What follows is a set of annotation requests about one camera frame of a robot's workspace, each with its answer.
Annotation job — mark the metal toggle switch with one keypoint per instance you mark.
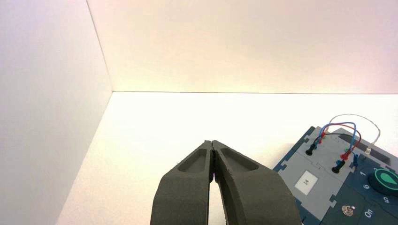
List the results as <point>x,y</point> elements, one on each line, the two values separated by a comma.
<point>347,211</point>

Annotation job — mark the white rectangular label display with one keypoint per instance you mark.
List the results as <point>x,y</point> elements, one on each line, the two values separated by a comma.
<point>306,182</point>

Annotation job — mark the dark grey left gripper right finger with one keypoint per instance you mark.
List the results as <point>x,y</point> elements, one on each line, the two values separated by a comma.
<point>255,195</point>

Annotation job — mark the blue grey control task box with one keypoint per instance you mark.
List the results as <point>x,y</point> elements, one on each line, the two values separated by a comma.
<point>323,198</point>

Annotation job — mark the green rotary knob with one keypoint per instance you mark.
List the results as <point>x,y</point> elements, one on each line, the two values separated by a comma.
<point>385,183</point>

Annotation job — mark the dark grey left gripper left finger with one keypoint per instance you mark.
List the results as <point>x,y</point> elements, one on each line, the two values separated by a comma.
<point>183,192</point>

